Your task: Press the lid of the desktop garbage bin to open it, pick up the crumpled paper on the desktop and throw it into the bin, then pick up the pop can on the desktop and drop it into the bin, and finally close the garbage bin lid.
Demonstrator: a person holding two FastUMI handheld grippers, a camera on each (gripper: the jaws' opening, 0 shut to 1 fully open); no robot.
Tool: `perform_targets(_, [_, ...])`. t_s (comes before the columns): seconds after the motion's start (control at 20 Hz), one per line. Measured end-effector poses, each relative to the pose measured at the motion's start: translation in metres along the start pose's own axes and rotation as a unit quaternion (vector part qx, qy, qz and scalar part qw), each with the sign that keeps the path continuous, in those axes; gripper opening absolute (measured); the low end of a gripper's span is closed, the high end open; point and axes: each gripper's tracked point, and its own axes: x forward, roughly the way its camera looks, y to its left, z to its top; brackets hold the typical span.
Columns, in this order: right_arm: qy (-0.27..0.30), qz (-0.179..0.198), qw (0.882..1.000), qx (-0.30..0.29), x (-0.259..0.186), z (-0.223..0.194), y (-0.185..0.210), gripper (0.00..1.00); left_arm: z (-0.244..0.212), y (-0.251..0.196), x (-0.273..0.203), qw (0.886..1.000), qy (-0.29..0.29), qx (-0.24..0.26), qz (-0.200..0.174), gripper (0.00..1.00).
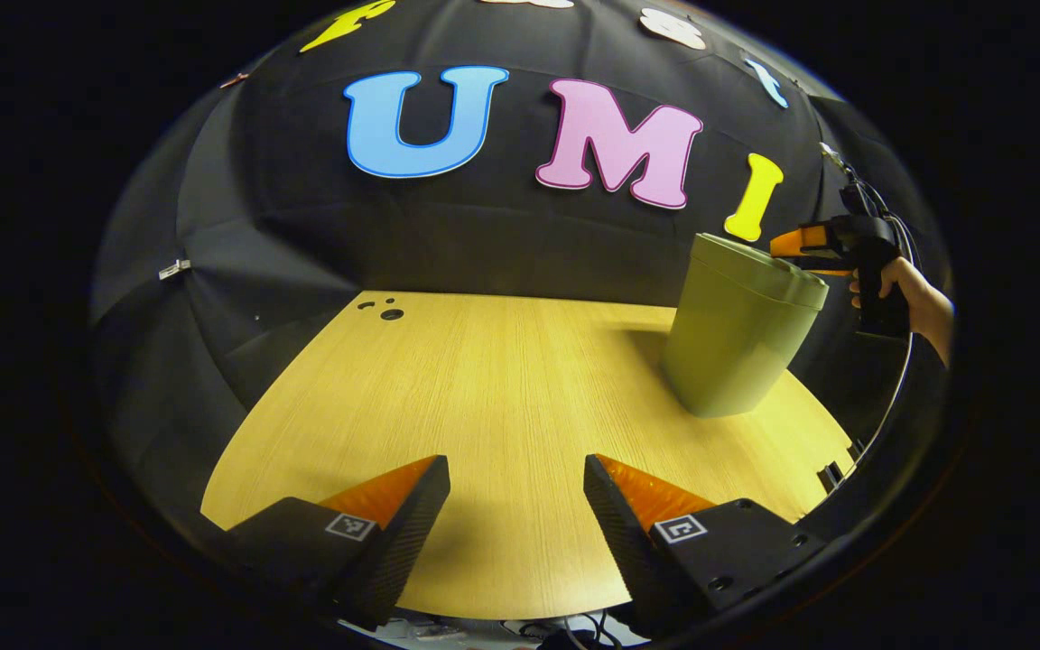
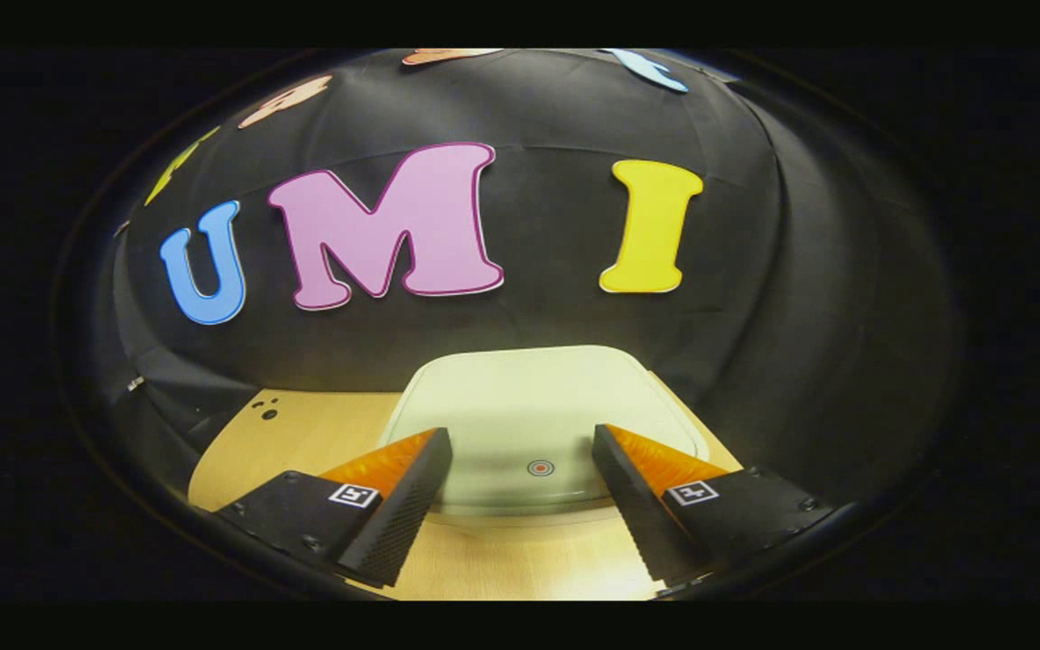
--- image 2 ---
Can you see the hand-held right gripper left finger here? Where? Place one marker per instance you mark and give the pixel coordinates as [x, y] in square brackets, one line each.
[412, 506]

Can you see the wooden desktop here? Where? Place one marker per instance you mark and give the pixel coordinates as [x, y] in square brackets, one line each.
[303, 442]

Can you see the pale green desktop garbage bin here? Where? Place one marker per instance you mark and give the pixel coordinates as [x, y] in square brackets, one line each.
[529, 406]

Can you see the black backdrop cloth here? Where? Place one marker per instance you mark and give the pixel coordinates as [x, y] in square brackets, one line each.
[529, 316]

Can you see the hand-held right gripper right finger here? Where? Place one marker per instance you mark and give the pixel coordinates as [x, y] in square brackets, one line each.
[633, 510]

